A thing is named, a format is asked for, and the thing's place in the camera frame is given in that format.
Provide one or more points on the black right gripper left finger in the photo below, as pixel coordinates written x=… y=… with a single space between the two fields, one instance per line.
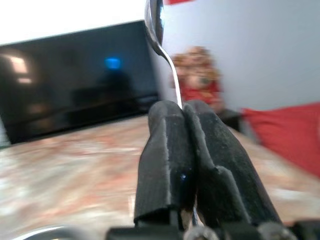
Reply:
x=162 y=160

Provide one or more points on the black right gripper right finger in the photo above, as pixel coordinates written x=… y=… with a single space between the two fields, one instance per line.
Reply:
x=225 y=160

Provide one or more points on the silver metal spoon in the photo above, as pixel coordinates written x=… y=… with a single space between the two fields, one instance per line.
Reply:
x=160 y=32

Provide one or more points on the red cushion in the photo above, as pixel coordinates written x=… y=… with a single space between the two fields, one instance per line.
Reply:
x=287 y=135

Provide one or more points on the doll with red dress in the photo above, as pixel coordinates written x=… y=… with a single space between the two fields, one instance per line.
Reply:
x=200 y=77

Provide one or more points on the black flat television screen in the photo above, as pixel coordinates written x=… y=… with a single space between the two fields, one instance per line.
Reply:
x=75 y=80

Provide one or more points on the red wall decoration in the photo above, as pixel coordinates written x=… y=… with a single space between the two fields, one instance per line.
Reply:
x=178 y=1

